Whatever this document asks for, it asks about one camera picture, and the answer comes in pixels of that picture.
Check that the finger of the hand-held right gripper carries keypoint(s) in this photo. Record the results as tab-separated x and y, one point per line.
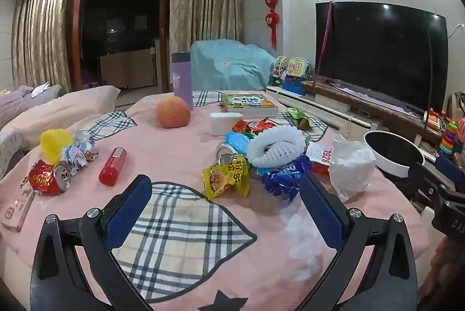
448	169

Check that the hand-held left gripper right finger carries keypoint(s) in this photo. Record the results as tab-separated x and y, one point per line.
323	216

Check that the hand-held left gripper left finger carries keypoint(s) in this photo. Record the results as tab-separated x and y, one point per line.
127	212

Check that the white plastic bag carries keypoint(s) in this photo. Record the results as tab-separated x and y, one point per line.
350	169

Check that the white trash bin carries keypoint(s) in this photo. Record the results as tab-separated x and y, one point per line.
394	151

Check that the red and white box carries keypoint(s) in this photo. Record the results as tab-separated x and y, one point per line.
319	156

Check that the red snack packet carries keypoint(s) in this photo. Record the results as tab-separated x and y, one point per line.
264	125

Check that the blue bottle-shaped packet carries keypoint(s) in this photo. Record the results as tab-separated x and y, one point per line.
238	140

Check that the orange and blue snack packet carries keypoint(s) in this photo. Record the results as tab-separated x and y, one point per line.
242	126

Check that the white foam block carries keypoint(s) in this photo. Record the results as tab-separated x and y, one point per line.
225	123

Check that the person's right hand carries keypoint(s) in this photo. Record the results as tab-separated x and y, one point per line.
445	274

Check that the red cylindrical tube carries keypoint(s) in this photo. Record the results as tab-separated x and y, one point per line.
113	166

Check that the orange toy telephone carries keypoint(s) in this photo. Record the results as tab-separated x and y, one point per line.
433	119

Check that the blue cookie wrapper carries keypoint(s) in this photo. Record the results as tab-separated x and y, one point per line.
281	178

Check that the tan backpack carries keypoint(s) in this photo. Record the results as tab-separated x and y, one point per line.
457	107

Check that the crumpled printed wrapper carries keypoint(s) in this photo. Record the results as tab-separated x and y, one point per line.
78	154

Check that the white foam fruit net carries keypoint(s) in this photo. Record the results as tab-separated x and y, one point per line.
276	147

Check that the crushed red can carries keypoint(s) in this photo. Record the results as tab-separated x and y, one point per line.
45	182

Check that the green snack packet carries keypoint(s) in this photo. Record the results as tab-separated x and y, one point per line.
298	117

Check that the yellow snack packet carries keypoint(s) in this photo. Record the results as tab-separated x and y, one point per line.
225	182

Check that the orange fruit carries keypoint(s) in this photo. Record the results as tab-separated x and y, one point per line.
173	112

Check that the white television stand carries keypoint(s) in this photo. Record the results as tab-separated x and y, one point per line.
327	103

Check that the pink sofa cushions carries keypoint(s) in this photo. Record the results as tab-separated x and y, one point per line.
61	107

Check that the black television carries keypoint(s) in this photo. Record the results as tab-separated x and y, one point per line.
381	56

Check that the stack of picture books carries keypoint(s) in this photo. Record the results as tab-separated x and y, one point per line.
249	104

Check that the furniture under teal cover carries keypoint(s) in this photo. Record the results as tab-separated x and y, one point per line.
229	65

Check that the pink hoop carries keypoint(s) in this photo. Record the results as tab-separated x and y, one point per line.
328	27

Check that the beige patterned curtain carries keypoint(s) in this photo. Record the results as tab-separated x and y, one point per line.
41	38
203	5

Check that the wooden framed glass door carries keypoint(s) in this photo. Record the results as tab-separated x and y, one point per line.
120	16

